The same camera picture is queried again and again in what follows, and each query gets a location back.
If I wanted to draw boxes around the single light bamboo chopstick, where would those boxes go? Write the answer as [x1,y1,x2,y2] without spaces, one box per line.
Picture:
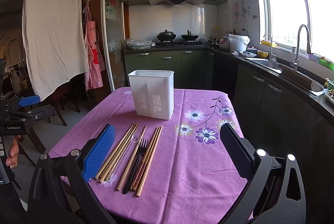
[116,126,147,191]

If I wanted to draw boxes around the red-handled patterned chopstick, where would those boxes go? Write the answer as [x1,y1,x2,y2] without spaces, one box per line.
[132,125,161,191]
[129,125,159,190]

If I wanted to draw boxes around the black plastic fork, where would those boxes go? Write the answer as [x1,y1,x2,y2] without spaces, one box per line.
[122,139,148,195]

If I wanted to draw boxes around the plain bamboo chopstick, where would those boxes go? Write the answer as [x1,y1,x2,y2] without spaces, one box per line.
[134,126,163,197]

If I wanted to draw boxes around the white plastic utensil holder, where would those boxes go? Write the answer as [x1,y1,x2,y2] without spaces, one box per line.
[128,70,174,120]

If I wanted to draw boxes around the green kitchen cabinets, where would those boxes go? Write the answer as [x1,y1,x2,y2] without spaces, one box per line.
[122,0,227,89]

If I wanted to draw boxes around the chrome kitchen faucet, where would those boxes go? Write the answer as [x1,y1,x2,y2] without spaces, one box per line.
[290,24,311,72]

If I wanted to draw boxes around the person's left hand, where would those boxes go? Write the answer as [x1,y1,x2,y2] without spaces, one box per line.
[6,135,21,170]

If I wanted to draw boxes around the purple floral tablecloth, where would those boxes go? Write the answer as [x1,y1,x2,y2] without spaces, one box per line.
[50,88,246,223]

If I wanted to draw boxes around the white hanging cloth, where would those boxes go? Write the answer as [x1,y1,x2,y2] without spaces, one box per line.
[22,0,89,100]

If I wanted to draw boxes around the pink checkered apron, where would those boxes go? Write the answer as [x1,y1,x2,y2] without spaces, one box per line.
[83,0,103,91]

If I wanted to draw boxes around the small chrome tap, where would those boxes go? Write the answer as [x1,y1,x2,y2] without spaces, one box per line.
[262,33,277,62]

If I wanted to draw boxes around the white plastic container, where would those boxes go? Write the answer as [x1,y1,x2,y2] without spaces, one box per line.
[229,34,250,52]

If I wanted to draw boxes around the white rice cooker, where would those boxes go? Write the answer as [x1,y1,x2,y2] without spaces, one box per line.
[219,34,230,51]

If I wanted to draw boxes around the plastic bag on counter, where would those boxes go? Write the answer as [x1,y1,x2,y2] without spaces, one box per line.
[125,38,156,50]

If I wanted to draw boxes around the gas stove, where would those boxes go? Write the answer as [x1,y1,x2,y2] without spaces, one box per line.
[155,41,203,47]

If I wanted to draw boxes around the black lidded wok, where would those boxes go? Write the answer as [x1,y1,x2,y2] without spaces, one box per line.
[156,29,176,42]

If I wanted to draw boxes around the black wok with handle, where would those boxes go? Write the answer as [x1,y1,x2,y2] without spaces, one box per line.
[181,30,199,42]

